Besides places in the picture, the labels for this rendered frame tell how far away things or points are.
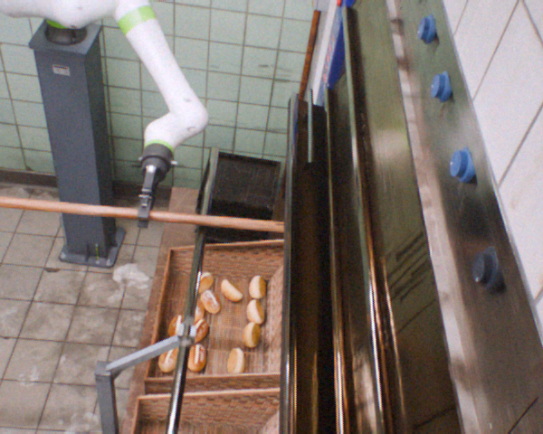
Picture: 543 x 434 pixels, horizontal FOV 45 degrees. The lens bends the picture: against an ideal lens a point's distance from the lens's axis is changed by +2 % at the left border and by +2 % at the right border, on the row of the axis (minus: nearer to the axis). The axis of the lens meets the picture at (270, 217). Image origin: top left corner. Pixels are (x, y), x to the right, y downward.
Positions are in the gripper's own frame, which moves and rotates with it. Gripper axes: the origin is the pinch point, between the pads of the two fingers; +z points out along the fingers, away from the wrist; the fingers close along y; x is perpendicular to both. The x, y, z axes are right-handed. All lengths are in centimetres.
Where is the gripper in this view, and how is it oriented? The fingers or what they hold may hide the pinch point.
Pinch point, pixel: (144, 213)
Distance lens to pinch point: 187.7
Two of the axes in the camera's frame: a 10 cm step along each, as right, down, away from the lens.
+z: -0.3, 7.3, -6.9
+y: -1.2, 6.8, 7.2
